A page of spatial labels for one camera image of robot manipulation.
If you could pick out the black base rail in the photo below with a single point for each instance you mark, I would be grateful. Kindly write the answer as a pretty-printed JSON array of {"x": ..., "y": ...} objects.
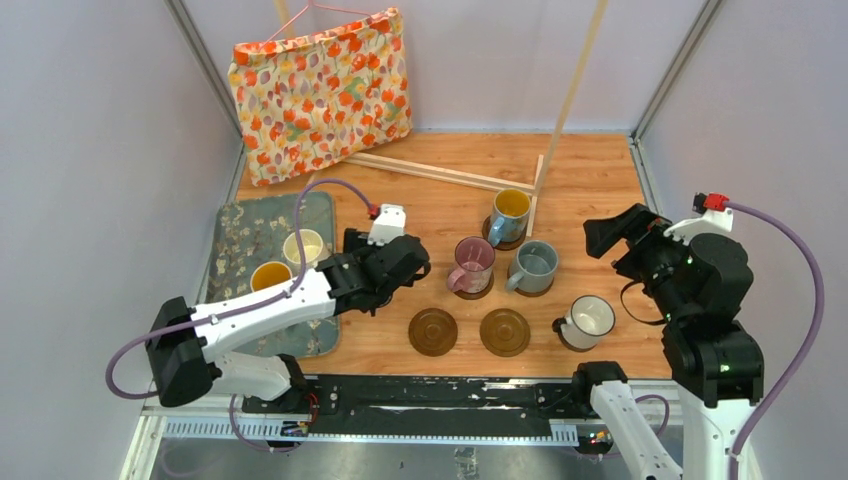
[{"x": 428, "y": 407}]

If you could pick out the floral orange fabric bag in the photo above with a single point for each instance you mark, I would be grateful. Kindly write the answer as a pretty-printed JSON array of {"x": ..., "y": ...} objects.
[{"x": 306, "y": 103}]

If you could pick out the white mug orange inside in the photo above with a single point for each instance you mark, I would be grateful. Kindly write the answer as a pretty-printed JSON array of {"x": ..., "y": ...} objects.
[{"x": 269, "y": 274}]

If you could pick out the pink wire hanger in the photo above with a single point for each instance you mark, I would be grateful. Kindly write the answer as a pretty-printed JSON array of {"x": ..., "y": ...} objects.
[{"x": 293, "y": 18}]

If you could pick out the floral grey tray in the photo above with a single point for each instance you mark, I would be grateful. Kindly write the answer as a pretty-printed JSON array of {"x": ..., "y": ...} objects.
[{"x": 247, "y": 234}]

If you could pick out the pink mug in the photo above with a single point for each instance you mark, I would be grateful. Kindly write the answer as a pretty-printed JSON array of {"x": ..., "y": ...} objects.
[{"x": 474, "y": 260}]

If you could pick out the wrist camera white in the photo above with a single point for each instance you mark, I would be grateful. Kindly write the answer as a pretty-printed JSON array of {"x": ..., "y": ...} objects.
[
  {"x": 710, "y": 222},
  {"x": 388, "y": 224}
]

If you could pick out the white grey mug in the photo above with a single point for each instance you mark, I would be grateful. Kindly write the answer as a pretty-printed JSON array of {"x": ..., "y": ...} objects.
[{"x": 587, "y": 321}]

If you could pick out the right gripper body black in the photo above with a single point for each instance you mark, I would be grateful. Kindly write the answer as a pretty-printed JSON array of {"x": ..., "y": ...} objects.
[{"x": 650, "y": 257}]

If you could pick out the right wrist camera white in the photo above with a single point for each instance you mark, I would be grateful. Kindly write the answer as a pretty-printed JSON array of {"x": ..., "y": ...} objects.
[{"x": 710, "y": 222}]

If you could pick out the small dark brown coaster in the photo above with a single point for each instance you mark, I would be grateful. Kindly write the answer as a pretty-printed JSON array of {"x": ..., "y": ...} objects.
[{"x": 563, "y": 344}]

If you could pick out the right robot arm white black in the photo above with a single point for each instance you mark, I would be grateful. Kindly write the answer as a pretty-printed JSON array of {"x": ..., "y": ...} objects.
[{"x": 697, "y": 276}]

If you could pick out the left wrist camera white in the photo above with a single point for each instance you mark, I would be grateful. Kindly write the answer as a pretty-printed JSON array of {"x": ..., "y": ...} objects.
[{"x": 388, "y": 224}]

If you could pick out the cream mug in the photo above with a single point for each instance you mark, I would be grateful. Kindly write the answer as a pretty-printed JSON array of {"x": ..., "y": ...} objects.
[{"x": 314, "y": 248}]

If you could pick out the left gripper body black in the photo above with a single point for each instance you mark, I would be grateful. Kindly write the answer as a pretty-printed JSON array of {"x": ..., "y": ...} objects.
[{"x": 356, "y": 244}]

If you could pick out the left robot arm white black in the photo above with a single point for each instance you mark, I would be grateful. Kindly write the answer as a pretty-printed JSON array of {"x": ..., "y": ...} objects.
[{"x": 193, "y": 351}]

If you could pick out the blue mug yellow inside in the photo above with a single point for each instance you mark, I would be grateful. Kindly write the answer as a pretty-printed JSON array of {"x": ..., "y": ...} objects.
[{"x": 509, "y": 216}]

